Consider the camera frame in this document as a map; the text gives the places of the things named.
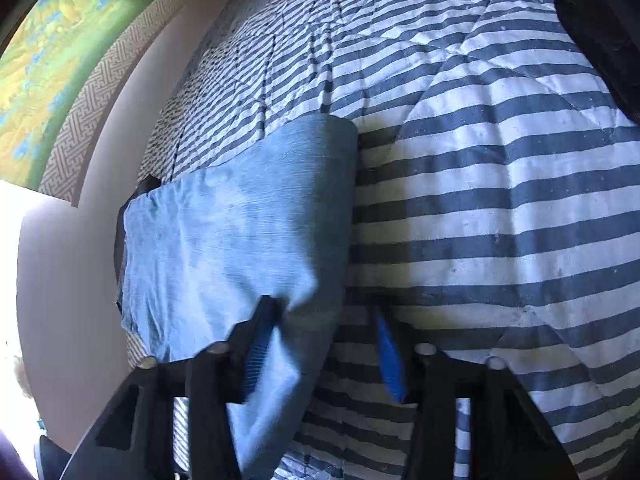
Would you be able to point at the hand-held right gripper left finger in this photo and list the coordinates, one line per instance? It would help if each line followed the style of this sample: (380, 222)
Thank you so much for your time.
(255, 360)

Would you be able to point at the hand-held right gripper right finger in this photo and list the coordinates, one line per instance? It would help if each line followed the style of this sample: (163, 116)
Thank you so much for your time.
(390, 360)

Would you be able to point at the light blue denim pants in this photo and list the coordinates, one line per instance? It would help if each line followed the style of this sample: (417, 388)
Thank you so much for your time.
(225, 240)

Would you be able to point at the blue white striped bedspread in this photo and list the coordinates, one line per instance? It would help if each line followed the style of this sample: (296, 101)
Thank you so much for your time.
(500, 210)

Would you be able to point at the green yellow patterned rug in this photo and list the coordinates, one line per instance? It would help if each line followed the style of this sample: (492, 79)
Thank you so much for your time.
(50, 60)

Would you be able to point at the black cycling shorts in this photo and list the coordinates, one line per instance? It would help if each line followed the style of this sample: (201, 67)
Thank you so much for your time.
(600, 50)

